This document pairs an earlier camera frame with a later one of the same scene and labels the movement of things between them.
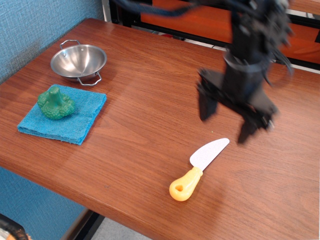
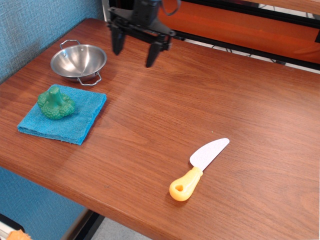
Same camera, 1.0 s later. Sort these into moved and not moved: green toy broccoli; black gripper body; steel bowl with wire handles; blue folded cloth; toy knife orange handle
Moved: black gripper body
Not moved: blue folded cloth; steel bowl with wire handles; toy knife orange handle; green toy broccoli
